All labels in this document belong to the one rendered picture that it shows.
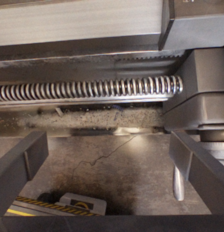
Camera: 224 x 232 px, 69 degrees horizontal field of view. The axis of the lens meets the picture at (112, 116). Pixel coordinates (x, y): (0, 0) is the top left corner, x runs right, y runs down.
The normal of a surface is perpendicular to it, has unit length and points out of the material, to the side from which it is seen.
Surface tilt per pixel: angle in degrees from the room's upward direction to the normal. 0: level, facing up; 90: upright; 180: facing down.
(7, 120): 0
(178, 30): 90
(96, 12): 36
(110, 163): 0
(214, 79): 0
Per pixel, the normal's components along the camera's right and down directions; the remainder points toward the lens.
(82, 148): -0.09, -0.12
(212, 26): 0.02, 0.99
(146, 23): -0.06, 0.48
